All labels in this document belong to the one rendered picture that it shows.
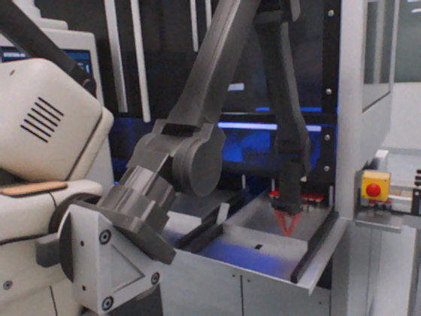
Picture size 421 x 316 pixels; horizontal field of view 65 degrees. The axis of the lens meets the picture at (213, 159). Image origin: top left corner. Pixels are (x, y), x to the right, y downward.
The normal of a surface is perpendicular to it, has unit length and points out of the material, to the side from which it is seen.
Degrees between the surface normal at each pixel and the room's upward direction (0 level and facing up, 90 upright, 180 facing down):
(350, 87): 90
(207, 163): 93
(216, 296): 90
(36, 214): 90
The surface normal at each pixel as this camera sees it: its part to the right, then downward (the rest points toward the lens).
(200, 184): 0.84, 0.13
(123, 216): -0.39, -0.63
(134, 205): 0.31, -0.37
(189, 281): -0.54, 0.24
